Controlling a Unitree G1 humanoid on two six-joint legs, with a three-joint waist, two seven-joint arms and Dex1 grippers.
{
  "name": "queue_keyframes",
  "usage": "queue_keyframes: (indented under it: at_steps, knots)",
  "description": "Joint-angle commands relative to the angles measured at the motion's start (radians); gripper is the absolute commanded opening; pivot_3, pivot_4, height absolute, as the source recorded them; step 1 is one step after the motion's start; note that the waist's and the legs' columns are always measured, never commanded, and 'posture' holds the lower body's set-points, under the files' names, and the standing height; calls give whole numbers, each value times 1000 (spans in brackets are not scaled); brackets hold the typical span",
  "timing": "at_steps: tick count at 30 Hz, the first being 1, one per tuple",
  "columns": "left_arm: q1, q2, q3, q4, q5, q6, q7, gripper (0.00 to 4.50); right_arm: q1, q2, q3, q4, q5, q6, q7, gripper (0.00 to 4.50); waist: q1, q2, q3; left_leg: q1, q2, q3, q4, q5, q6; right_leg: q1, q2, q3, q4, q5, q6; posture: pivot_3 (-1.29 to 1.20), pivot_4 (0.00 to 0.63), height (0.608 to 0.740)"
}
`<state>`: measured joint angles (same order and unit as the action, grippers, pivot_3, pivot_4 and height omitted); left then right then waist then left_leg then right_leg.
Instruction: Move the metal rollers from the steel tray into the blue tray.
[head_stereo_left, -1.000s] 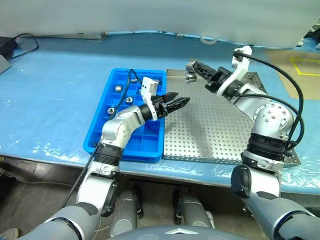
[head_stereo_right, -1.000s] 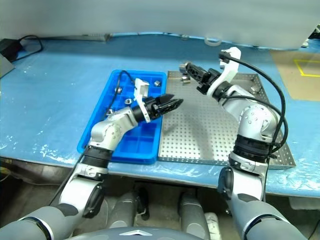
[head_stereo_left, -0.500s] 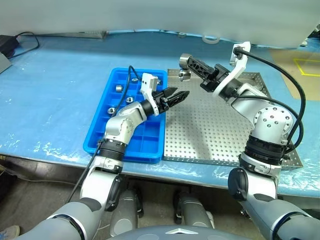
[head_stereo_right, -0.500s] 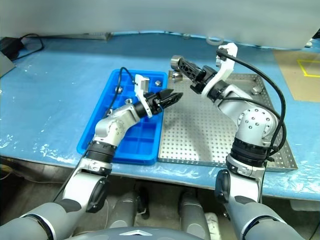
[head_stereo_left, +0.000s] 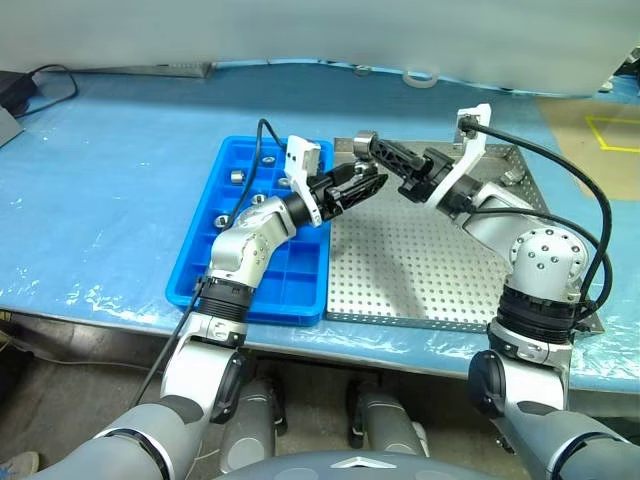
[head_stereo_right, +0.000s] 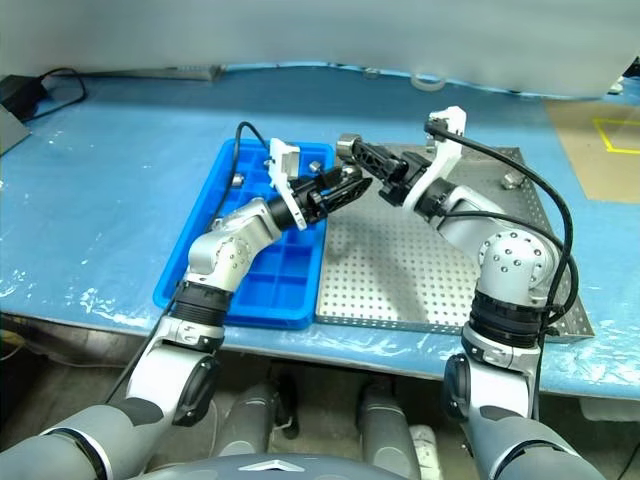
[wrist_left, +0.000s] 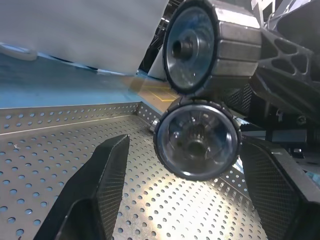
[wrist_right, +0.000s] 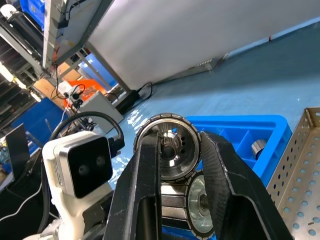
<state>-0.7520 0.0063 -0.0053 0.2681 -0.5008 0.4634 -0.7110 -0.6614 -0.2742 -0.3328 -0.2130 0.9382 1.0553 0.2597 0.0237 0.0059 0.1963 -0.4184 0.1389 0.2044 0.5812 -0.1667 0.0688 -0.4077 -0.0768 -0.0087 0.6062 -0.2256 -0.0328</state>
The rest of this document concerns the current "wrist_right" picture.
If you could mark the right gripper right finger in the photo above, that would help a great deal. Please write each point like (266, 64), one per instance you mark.
(240, 212)

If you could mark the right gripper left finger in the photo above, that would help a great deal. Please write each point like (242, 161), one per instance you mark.
(135, 200)

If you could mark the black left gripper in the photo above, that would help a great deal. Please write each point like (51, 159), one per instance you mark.
(96, 222)

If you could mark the metal roller with gear shaft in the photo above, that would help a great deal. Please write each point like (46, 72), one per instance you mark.
(175, 162)

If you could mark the blue compartment tray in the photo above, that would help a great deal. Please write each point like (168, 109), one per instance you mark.
(275, 130)

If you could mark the perforated steel tray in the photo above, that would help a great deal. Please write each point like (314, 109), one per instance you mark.
(313, 116)

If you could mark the grey metal box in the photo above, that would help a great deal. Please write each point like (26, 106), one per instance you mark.
(100, 112)

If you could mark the black power adapter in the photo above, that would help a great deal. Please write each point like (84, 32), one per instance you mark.
(127, 101)

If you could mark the black flat electronic device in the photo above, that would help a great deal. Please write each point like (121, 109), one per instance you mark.
(17, 150)

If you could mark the blue plastic crate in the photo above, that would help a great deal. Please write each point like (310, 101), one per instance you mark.
(37, 117)

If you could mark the orange plastic item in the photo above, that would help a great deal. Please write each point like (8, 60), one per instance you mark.
(92, 85)

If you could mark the white power strip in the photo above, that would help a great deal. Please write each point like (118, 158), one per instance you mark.
(65, 90)

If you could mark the white partition panel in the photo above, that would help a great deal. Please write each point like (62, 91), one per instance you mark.
(200, 37)

